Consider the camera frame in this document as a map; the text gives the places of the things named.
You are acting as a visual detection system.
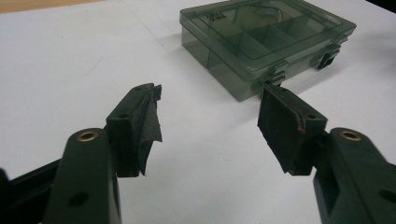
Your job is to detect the grey transparent compartment box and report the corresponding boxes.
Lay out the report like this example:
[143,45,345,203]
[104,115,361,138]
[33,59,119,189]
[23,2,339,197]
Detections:
[178,0,358,103]

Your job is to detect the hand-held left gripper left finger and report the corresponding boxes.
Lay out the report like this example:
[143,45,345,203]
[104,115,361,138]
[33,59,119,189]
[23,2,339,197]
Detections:
[106,82,163,178]

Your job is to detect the white board sheet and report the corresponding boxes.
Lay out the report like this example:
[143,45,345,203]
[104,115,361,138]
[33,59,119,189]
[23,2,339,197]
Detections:
[0,0,396,224]

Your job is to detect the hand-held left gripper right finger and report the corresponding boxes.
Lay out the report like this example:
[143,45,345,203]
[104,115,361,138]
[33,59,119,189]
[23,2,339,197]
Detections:
[257,83,329,176]

